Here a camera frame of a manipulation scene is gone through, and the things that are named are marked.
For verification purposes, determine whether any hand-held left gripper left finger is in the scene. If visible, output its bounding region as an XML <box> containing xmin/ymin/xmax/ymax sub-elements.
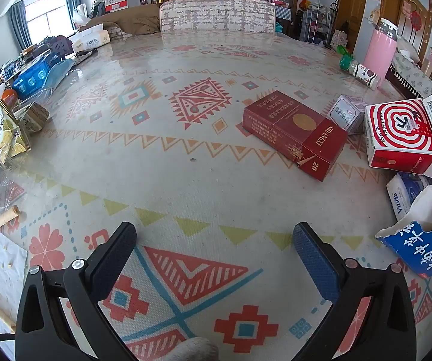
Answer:
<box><xmin>15</xmin><ymin>222</ymin><xmax>138</xmax><ymax>361</ymax></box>

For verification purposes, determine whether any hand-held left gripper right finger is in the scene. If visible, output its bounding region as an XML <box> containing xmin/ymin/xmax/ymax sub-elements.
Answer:
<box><xmin>292</xmin><ymin>222</ymin><xmax>417</xmax><ymax>361</ymax></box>

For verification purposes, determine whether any blue white tissue pack wrapper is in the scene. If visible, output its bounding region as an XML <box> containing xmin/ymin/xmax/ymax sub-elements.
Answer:
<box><xmin>386</xmin><ymin>173</ymin><xmax>432</xmax><ymax>226</ymax></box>

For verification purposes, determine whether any torn blue white carton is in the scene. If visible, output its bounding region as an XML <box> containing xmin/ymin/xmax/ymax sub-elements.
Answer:
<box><xmin>374</xmin><ymin>185</ymin><xmax>432</xmax><ymax>279</ymax></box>

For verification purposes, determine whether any dark red cigarette carton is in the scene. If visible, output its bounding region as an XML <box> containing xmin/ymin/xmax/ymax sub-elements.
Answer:
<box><xmin>242</xmin><ymin>91</ymin><xmax>349</xmax><ymax>182</ymax></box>

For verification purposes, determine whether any red white spiral print box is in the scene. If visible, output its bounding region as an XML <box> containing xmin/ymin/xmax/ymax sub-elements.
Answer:
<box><xmin>364</xmin><ymin>92</ymin><xmax>432</xmax><ymax>175</ymax></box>

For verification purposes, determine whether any small white grey box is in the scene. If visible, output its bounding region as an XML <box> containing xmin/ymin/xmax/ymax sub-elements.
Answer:
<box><xmin>327</xmin><ymin>95</ymin><xmax>369</xmax><ymax>135</ymax></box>

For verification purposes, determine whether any person's left hand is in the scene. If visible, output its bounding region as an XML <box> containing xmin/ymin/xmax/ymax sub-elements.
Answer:
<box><xmin>163</xmin><ymin>336</ymin><xmax>220</xmax><ymax>361</ymax></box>

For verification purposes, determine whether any tan wafer roll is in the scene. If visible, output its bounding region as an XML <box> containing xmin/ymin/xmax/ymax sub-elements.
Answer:
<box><xmin>0</xmin><ymin>205</ymin><xmax>21</xmax><ymax>229</ymax></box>

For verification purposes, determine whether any white paper towel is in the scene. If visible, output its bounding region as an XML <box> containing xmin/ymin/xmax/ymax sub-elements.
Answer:
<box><xmin>0</xmin><ymin>224</ymin><xmax>29</xmax><ymax>332</ymax></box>

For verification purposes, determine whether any brown paper package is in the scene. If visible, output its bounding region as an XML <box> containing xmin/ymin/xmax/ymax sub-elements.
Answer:
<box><xmin>24</xmin><ymin>102</ymin><xmax>50</xmax><ymax>132</ymax></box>

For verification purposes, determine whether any yellow green snack bag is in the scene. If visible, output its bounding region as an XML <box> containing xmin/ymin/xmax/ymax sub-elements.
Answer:
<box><xmin>0</xmin><ymin>100</ymin><xmax>32</xmax><ymax>164</ymax></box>

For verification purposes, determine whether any light blue plastic packet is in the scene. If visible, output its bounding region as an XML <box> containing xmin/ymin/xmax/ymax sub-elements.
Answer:
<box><xmin>43</xmin><ymin>58</ymin><xmax>76</xmax><ymax>94</ymax></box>

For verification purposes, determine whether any green cap spice jar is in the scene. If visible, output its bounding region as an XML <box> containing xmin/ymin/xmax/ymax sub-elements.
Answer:
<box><xmin>339</xmin><ymin>54</ymin><xmax>380</xmax><ymax>90</ymax></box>

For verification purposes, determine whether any sideboard with patterned cloth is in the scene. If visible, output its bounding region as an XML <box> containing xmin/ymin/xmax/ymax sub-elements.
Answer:
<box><xmin>385</xmin><ymin>51</ymin><xmax>432</xmax><ymax>110</ymax></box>

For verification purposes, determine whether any white tissue box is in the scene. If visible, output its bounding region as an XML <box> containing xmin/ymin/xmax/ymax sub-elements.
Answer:
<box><xmin>68</xmin><ymin>29</ymin><xmax>111</xmax><ymax>54</ymax></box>

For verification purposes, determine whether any pink thermos bottle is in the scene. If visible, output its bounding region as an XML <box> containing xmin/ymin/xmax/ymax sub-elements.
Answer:
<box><xmin>364</xmin><ymin>18</ymin><xmax>399</xmax><ymax>79</ymax></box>

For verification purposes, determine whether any metal storage rack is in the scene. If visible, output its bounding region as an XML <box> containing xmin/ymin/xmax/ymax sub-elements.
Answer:
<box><xmin>300</xmin><ymin>4</ymin><xmax>339</xmax><ymax>44</ymax></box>

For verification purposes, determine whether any brown sofa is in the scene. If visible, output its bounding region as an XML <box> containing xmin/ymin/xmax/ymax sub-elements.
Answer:
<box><xmin>84</xmin><ymin>5</ymin><xmax>162</xmax><ymax>38</ymax></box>

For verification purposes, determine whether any white plastic bag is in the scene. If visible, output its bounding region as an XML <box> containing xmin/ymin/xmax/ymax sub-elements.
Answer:
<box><xmin>71</xmin><ymin>4</ymin><xmax>91</xmax><ymax>27</ymax></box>

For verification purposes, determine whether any blue window curtain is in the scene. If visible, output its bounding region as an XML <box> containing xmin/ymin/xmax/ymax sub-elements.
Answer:
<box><xmin>63</xmin><ymin>0</ymin><xmax>81</xmax><ymax>19</ymax></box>
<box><xmin>9</xmin><ymin>1</ymin><xmax>32</xmax><ymax>49</ymax></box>

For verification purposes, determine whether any wooden door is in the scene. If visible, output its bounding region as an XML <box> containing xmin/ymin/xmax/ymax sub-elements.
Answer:
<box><xmin>338</xmin><ymin>0</ymin><xmax>369</xmax><ymax>34</ymax></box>

